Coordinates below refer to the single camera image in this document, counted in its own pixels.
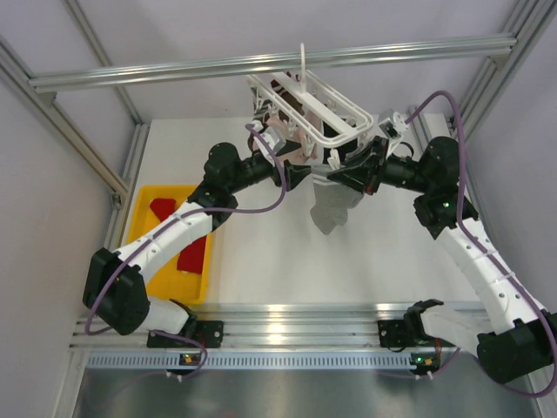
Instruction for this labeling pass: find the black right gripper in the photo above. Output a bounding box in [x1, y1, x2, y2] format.
[329, 136, 433, 196]

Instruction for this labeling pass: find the grey sock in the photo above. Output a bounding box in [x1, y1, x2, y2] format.
[310, 172, 364, 235]

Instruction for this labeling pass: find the white plastic clip hanger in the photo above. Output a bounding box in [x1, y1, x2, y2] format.
[247, 44, 374, 170]

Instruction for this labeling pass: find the red santa sock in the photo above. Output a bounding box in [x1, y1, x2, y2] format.
[177, 236, 206, 274]
[150, 198, 177, 222]

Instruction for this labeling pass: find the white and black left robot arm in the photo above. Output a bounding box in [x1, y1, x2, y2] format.
[83, 143, 312, 346]

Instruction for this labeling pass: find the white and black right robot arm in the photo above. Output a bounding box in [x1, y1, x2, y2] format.
[327, 137, 556, 384]

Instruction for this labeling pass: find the pink sock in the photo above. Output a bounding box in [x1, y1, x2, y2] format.
[265, 115, 323, 165]

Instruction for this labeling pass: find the maroon striped brown sock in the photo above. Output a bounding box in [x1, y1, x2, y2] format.
[252, 80, 310, 127]

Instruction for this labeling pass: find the yellow plastic tray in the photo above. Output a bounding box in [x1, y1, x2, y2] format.
[125, 185, 212, 305]

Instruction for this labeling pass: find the aluminium top crossbar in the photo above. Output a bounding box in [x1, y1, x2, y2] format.
[29, 33, 517, 93]

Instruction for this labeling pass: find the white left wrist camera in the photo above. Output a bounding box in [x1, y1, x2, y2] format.
[246, 121, 286, 160]

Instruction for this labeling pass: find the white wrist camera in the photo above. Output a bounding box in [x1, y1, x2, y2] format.
[378, 109, 408, 155]
[246, 121, 286, 160]

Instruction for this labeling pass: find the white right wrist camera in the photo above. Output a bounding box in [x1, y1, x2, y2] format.
[378, 109, 408, 155]

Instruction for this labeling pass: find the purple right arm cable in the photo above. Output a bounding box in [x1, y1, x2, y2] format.
[404, 90, 557, 400]

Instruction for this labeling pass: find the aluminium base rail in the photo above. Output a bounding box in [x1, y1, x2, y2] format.
[71, 302, 543, 349]

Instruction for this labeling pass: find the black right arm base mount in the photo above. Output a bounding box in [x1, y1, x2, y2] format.
[377, 320, 453, 350]

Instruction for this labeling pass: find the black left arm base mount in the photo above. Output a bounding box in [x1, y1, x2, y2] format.
[146, 320, 224, 348]

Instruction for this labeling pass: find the aluminium right frame post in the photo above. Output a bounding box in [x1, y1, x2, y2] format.
[433, 0, 557, 191]

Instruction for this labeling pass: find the aluminium frame post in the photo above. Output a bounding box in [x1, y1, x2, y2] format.
[1, 37, 130, 209]
[433, 0, 557, 191]

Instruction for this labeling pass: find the aluminium left frame post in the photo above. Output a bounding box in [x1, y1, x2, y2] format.
[1, 37, 130, 209]

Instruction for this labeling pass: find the slotted grey cable duct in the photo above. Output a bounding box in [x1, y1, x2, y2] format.
[86, 351, 440, 371]

